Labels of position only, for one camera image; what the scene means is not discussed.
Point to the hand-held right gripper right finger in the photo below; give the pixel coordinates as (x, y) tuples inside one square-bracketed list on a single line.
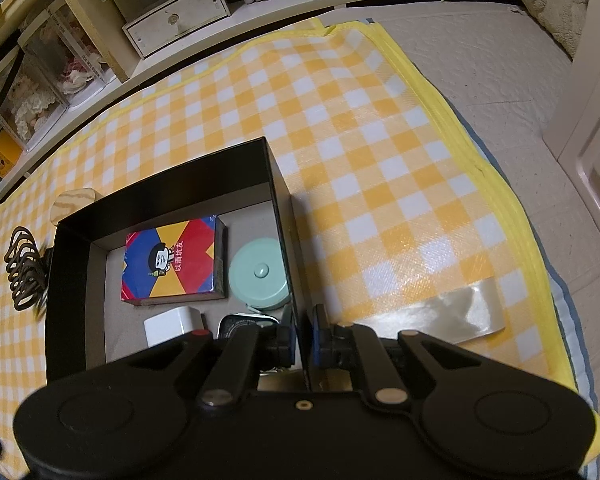
[(316, 340)]

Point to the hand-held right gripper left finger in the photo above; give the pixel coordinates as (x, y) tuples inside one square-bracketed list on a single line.
[(290, 336)]

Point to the dark round tin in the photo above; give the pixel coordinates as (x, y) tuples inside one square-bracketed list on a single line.
[(240, 325)]

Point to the green round tape measure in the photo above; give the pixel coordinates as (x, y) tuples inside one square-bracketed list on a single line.
[(257, 272)]

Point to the white charger adapter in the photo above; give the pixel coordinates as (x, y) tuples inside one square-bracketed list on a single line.
[(167, 327)]

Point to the colourful card box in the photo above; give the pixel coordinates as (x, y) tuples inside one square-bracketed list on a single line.
[(170, 260)]

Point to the black cardboard box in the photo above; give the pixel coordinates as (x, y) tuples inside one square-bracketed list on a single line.
[(180, 185)]

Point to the clear tape strip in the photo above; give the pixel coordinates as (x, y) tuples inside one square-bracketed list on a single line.
[(440, 312)]

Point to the yellow checkered mat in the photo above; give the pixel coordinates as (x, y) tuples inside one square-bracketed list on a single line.
[(355, 150)]

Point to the round wooden disc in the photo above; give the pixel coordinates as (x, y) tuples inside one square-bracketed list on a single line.
[(70, 203)]

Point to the brown hair claw clip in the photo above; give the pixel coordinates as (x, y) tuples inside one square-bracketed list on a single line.
[(22, 270)]

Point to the white cabinet door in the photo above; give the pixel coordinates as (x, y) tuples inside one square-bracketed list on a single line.
[(595, 150)]

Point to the yellow box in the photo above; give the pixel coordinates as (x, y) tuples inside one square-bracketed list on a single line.
[(2, 156)]

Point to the white drawer unit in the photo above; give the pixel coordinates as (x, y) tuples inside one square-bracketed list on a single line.
[(175, 15)]

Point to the clear storage box with doll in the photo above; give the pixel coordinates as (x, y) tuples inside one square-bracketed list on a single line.
[(30, 105), (72, 65)]

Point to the cream wooden shelf unit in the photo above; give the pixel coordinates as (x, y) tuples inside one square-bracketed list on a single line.
[(87, 20)]

